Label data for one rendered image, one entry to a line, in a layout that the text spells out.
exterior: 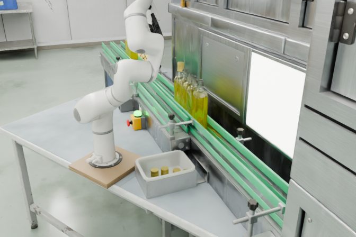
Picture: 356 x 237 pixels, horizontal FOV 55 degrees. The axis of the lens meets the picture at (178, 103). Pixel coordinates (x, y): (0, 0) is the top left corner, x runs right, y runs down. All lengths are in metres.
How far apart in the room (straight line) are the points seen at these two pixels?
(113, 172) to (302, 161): 1.03
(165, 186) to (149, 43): 0.58
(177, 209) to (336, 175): 0.85
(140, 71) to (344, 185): 0.87
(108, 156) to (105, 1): 6.01
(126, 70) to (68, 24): 6.15
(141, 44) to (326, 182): 0.82
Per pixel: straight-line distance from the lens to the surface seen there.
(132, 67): 1.26
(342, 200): 0.62
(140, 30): 1.25
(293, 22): 1.22
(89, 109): 1.37
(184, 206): 1.38
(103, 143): 1.56
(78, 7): 7.34
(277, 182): 1.22
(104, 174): 1.54
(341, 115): 0.58
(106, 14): 7.44
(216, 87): 1.67
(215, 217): 1.34
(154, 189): 1.41
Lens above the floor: 1.63
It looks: 23 degrees down
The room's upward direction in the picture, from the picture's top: straight up
